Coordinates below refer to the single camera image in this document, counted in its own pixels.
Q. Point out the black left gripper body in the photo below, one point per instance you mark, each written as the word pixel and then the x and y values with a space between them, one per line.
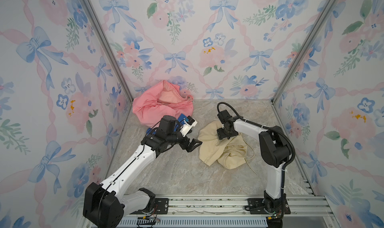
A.
pixel 176 138

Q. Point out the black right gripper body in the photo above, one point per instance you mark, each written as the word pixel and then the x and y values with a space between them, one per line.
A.
pixel 222 133

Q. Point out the beige drawstring cloth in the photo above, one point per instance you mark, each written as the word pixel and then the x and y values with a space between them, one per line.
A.
pixel 230 153

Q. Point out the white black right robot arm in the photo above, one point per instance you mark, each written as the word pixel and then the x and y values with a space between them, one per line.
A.
pixel 277 152

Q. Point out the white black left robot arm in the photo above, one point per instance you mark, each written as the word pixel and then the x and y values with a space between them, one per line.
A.
pixel 107 203

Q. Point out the blue cloth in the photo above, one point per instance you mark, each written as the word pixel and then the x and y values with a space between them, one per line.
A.
pixel 182 119

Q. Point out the pink cloth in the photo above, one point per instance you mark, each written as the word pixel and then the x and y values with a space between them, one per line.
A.
pixel 162 99

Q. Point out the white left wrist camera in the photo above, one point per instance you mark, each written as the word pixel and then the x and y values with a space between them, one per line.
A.
pixel 187 125

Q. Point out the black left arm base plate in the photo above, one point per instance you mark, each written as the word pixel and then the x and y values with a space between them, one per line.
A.
pixel 159 206

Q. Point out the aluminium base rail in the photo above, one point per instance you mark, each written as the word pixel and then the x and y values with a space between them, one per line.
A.
pixel 202 211

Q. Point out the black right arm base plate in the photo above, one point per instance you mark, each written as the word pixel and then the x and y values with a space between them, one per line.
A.
pixel 261 206

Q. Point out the aluminium corner post left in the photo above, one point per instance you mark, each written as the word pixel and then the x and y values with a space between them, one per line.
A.
pixel 90 11

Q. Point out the aluminium corner post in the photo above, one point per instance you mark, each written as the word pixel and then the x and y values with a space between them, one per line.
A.
pixel 90 11
pixel 310 38

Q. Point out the aluminium corner post right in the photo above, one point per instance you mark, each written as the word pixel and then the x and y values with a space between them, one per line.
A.
pixel 310 38

